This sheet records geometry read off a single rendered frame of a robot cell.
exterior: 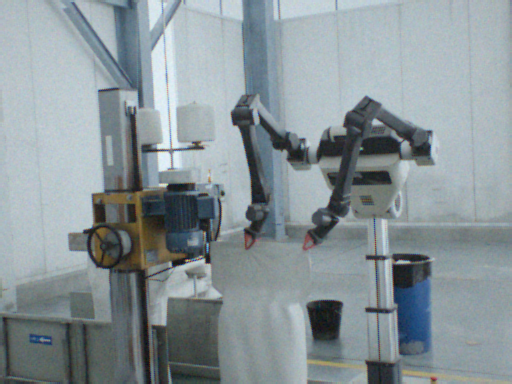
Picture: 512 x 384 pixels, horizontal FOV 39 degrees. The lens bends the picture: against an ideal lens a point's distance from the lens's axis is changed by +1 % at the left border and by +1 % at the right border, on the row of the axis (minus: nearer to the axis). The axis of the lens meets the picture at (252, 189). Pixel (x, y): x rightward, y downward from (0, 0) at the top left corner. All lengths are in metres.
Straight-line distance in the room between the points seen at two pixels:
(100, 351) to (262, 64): 8.92
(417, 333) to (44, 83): 4.97
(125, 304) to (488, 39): 8.68
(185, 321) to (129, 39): 5.99
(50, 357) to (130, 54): 6.10
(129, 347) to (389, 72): 8.80
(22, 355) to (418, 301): 2.71
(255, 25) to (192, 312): 8.73
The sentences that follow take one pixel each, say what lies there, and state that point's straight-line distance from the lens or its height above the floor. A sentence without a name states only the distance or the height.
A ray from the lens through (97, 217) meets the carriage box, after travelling 3.09.
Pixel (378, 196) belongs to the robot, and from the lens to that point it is 3.40.
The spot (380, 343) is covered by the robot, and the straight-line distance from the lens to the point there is 3.62.
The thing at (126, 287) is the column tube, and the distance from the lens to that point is 3.03.
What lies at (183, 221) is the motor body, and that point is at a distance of 2.90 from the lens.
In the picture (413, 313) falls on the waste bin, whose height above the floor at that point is 0.29.
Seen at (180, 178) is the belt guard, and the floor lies 1.39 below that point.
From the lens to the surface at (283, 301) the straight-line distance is 3.12.
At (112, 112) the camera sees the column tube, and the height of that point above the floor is 1.66.
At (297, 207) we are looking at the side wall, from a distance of 11.97.
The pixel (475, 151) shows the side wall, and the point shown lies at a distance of 11.00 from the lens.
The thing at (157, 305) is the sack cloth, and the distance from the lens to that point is 3.48.
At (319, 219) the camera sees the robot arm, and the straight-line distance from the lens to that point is 2.91.
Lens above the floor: 1.48
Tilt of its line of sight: 3 degrees down
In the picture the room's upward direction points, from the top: 3 degrees counter-clockwise
